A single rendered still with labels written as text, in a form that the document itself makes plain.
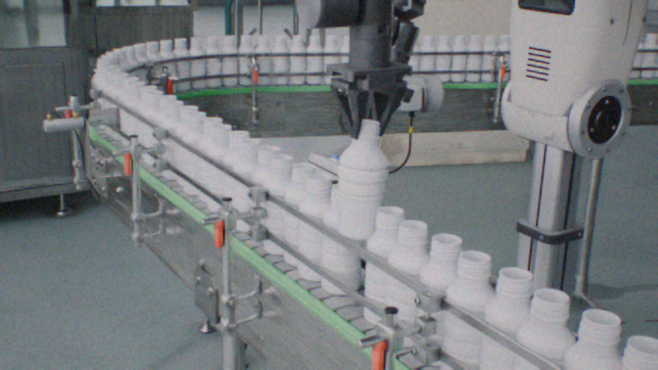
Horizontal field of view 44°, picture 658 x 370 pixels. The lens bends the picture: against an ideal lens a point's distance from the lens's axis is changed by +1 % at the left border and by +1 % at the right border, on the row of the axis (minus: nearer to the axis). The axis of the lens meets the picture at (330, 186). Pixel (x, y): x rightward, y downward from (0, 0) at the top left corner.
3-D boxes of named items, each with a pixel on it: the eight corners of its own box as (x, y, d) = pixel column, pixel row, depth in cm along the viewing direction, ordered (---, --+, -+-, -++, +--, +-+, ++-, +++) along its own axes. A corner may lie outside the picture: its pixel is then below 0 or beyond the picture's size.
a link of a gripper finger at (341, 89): (398, 140, 111) (401, 71, 108) (353, 146, 107) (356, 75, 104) (369, 129, 116) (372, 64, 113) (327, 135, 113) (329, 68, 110)
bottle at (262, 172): (282, 246, 141) (283, 154, 136) (248, 243, 141) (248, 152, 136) (288, 233, 146) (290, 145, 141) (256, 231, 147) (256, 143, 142)
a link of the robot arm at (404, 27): (428, 26, 144) (406, 22, 148) (401, 14, 139) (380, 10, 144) (415, 64, 145) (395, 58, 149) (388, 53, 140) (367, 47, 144)
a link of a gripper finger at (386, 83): (405, 139, 111) (409, 70, 109) (362, 145, 108) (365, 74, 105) (377, 128, 117) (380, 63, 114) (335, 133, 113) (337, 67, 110)
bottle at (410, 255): (417, 354, 106) (425, 236, 101) (376, 342, 109) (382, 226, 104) (436, 336, 111) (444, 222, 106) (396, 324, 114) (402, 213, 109)
